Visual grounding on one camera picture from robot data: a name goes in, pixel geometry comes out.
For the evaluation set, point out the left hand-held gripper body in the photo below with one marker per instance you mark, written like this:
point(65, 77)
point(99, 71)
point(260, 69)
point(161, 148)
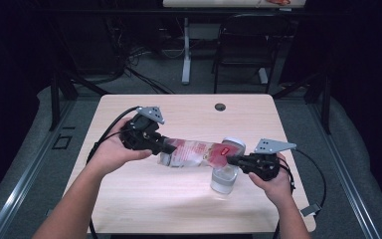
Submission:
point(141, 136)

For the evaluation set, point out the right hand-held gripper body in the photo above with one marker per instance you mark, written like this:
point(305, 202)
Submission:
point(265, 166)

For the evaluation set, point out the clear container with white lid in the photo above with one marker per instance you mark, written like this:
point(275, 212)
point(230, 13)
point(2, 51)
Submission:
point(224, 181)

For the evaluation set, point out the red and clear spouted pouch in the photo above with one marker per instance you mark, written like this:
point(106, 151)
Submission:
point(195, 153)

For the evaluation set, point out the person's right hand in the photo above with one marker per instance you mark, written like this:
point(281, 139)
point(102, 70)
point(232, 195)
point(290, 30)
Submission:
point(278, 191)

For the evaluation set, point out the person's left hand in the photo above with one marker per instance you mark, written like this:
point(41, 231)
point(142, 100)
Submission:
point(112, 152)

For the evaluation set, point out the grey table clamp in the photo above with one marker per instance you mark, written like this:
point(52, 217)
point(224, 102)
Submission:
point(310, 209)
point(49, 212)

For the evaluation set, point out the black metal stand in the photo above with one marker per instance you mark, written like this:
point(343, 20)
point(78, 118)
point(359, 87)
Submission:
point(55, 103)
point(326, 109)

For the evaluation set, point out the light desk with white legs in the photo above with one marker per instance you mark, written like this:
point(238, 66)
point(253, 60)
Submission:
point(186, 49)

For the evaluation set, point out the black folding chair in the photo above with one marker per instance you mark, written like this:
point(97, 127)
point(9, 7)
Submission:
point(245, 40)

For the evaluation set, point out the orange object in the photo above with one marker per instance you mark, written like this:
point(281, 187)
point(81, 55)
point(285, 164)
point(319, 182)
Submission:
point(278, 1)

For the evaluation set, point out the aluminium floor rail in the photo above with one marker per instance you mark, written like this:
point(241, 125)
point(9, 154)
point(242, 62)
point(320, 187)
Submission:
point(344, 179)
point(23, 181)

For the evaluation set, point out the black floor socket frame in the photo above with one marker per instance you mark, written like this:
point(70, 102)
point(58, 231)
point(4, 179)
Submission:
point(56, 141)

